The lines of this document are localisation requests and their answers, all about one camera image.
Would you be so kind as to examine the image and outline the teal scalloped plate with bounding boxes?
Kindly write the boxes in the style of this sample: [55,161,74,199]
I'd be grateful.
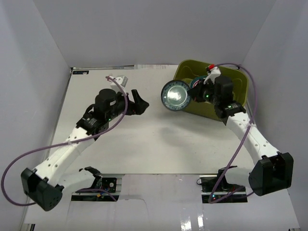
[189,76,205,89]

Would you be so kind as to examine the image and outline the white green rimmed plate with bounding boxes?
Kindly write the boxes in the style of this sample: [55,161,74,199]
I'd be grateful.
[192,77,207,88]

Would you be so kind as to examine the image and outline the white papers at back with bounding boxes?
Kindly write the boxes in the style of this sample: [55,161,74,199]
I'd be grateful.
[134,64,178,70]

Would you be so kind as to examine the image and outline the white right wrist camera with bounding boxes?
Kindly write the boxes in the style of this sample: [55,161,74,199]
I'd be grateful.
[203,64,221,84]

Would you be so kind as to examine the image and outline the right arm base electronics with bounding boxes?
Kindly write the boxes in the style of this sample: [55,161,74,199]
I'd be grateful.
[196,174,248,204]

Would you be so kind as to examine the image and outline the black label sticker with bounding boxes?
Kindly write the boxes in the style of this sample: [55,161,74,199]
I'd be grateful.
[72,70,89,75]

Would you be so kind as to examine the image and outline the olive green plastic bin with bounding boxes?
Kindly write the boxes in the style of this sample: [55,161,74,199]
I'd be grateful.
[173,60,249,121]

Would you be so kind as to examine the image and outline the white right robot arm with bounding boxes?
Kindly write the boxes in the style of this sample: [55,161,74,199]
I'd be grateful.
[188,76,294,196]

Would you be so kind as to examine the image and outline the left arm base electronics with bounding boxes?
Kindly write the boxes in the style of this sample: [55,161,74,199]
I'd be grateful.
[71,177,122,202]

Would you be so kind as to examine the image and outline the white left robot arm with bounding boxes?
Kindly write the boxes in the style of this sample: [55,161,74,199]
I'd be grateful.
[21,89,149,211]

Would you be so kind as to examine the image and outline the small blue patterned dish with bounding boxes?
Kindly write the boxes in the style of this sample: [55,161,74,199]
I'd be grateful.
[161,80,192,111]

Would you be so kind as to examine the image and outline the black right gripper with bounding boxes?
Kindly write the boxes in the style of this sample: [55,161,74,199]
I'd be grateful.
[188,79,220,106]

